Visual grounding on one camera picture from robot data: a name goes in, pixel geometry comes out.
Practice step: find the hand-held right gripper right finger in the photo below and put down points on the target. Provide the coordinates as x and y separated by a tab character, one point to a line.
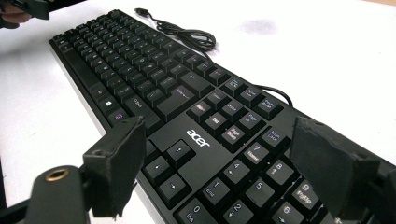
330	168

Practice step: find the black computer keyboard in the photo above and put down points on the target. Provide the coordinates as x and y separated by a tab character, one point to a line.
186	93

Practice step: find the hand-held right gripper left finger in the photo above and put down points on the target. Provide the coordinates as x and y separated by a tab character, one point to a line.
115	168

